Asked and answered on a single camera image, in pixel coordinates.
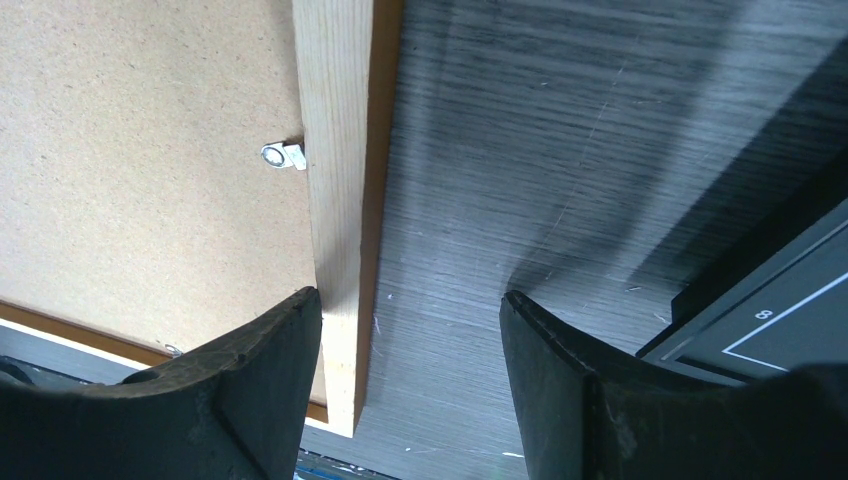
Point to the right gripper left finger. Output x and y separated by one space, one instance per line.
233 408

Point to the black white chessboard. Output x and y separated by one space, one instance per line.
776 303

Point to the wooden picture frame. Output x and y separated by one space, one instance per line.
138 218

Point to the metal frame retaining clip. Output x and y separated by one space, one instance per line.
283 155

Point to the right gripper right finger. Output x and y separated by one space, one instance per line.
587 410

